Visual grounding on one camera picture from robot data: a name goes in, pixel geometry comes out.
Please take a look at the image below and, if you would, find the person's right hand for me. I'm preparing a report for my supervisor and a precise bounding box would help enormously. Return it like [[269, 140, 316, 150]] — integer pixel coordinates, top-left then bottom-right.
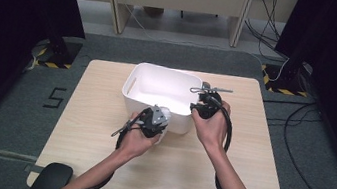
[[186, 96, 234, 153]]

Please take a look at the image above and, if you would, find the person's left hand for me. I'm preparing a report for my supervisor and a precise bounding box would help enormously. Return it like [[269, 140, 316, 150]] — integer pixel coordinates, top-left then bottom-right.
[[116, 111, 166, 165]]

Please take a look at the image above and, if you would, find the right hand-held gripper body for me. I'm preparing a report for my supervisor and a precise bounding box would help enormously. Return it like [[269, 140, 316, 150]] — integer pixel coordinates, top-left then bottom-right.
[[185, 80, 235, 124]]

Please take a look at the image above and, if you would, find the black chair armrest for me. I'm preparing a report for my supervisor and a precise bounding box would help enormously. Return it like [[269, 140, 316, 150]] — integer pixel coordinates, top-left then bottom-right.
[[27, 159, 75, 189]]

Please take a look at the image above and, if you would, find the grey tape strip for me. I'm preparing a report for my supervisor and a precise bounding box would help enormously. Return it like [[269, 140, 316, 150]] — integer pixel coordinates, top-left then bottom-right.
[[22, 162, 46, 176]]

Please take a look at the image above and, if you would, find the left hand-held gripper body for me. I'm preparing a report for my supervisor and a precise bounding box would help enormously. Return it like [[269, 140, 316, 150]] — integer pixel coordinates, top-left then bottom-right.
[[135, 102, 172, 142]]

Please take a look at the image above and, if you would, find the bundle of black cables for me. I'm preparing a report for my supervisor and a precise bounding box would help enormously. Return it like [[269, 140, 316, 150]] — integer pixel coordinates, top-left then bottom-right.
[[238, 0, 301, 64]]

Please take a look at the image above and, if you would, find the stand base with striped tape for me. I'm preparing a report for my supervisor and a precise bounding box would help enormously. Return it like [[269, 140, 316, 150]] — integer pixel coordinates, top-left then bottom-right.
[[257, 62, 313, 98], [28, 35, 84, 73]]

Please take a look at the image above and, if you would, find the white plastic bin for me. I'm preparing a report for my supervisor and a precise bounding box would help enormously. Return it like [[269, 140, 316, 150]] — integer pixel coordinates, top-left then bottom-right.
[[116, 59, 205, 137]]

